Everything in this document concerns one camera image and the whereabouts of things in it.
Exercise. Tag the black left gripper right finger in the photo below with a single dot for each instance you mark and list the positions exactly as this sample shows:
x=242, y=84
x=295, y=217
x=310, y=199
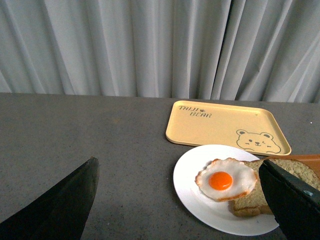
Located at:
x=294, y=203

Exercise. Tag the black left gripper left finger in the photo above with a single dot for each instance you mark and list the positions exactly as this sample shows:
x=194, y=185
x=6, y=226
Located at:
x=61, y=212

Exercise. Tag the white round plate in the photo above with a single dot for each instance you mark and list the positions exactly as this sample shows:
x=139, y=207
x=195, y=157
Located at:
x=217, y=215

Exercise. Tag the bottom bread slice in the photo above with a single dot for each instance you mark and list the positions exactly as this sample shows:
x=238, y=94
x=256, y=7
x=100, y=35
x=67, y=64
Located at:
x=255, y=204

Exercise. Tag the brown wooden tray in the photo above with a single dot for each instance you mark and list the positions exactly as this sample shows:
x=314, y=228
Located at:
x=307, y=161

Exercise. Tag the fried egg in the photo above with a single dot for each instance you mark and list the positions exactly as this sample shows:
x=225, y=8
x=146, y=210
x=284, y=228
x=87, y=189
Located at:
x=226, y=179

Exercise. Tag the yellow bear tray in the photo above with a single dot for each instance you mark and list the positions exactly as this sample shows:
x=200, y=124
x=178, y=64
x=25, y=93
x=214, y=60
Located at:
x=251, y=129

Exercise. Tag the grey curtain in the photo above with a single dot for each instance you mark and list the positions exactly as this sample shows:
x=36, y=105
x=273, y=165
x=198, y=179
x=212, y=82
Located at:
x=245, y=50

